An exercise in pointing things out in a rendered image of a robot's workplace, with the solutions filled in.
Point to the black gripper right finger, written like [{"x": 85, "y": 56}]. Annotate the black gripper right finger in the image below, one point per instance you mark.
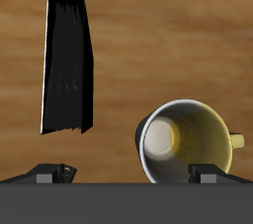
[{"x": 210, "y": 173}]

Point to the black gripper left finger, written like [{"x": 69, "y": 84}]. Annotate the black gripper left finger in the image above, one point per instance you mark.
[{"x": 49, "y": 172}]

